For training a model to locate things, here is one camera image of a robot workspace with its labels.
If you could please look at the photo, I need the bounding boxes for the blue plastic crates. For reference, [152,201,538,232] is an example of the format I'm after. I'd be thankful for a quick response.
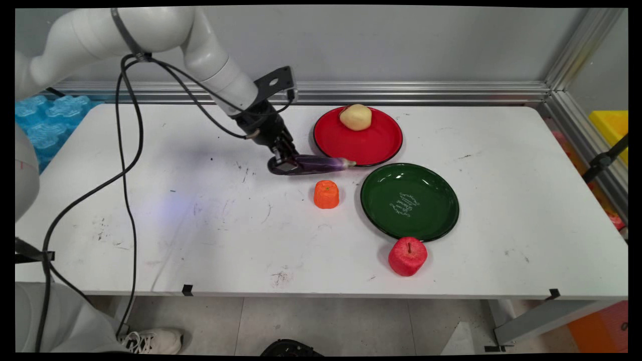
[15,95,94,174]

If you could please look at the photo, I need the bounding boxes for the black strap on arm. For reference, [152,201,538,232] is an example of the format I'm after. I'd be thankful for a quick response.
[110,8,152,62]

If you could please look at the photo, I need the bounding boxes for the pale yellow toy potato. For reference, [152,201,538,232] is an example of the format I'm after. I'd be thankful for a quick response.
[339,104,373,132]

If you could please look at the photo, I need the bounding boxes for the aluminium frame rail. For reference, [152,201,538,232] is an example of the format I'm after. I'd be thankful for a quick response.
[40,81,552,105]
[543,91,628,219]

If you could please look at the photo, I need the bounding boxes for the orange toy pumpkin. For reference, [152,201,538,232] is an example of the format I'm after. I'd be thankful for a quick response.
[313,180,340,210]

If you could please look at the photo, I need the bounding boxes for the red toy apple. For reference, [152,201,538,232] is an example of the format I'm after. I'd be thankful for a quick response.
[388,237,428,277]

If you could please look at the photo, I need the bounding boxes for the orange box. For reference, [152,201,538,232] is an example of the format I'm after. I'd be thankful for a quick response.
[568,301,628,353]

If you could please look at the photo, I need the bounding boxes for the yellow plastic bin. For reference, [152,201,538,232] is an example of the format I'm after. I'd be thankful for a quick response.
[588,110,628,165]

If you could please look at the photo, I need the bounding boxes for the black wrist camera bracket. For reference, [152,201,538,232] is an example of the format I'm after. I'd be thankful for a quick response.
[253,66,297,103]

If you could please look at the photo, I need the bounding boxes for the white sneaker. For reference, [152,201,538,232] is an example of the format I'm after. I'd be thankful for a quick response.
[119,328,184,355]

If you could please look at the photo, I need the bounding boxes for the grey trouser leg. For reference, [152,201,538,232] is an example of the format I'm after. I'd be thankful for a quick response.
[15,281,127,353]

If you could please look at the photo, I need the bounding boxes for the red round plate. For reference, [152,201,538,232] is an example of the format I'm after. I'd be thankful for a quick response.
[313,106,404,167]

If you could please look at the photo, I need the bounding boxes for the grey table leg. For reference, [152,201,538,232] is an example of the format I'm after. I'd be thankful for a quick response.
[485,299,612,352]

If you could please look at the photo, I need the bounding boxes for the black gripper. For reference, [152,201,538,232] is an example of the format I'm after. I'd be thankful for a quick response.
[234,100,300,174]

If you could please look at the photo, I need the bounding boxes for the purple toy eggplant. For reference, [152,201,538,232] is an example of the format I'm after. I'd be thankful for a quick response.
[267,154,357,176]

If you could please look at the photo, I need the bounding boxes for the long black cable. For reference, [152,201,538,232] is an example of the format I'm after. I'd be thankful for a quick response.
[114,54,138,339]
[34,56,146,352]

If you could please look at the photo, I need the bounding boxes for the green round plate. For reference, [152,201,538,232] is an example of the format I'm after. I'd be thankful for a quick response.
[360,163,460,243]

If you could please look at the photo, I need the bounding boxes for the short black wrist cable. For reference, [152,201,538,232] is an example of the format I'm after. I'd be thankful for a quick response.
[145,56,294,140]

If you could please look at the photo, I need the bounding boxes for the black round floor object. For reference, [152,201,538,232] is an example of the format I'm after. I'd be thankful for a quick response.
[260,339,324,357]

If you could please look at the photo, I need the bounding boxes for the aluminium frame post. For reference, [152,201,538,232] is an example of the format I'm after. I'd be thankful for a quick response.
[545,8,625,92]

